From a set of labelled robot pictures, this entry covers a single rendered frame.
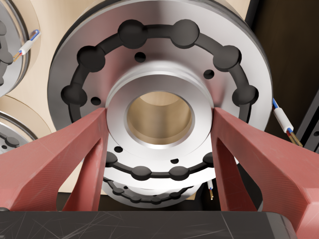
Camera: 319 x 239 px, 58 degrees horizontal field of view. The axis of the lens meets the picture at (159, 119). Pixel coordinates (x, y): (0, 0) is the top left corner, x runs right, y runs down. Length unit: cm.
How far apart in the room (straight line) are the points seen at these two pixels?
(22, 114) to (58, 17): 9
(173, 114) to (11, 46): 12
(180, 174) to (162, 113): 4
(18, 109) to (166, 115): 15
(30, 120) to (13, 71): 6
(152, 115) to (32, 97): 14
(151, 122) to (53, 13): 12
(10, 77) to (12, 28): 4
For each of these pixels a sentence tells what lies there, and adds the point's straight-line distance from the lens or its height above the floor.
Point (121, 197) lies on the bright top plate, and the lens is 29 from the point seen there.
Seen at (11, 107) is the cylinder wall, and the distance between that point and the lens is 27.
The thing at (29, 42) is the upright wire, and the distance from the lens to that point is 21.
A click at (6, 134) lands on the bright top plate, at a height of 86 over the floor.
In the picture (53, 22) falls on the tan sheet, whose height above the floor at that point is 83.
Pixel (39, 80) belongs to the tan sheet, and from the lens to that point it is 26.
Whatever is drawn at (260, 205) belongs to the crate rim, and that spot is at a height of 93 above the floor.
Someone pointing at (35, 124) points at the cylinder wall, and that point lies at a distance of 27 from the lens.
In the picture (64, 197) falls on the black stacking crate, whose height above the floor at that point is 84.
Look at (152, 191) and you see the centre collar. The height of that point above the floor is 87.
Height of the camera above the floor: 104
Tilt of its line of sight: 54 degrees down
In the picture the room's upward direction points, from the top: 179 degrees clockwise
